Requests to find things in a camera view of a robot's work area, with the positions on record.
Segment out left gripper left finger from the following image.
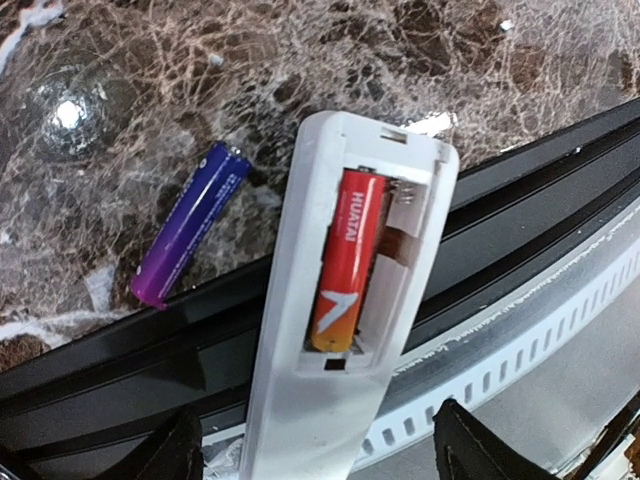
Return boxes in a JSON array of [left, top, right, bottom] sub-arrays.
[[95, 408, 204, 480]]

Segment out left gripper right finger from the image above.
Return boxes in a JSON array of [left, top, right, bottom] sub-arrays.
[[433, 399, 556, 480]]

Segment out white remote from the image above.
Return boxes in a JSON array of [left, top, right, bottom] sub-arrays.
[[239, 111, 459, 479]]

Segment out red orange battery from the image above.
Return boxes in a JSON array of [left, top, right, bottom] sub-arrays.
[[310, 170, 386, 353]]

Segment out blue purple battery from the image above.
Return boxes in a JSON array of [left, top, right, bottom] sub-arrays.
[[130, 142, 251, 309]]

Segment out white slotted cable duct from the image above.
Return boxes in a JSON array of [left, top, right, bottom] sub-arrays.
[[199, 227, 640, 480]]

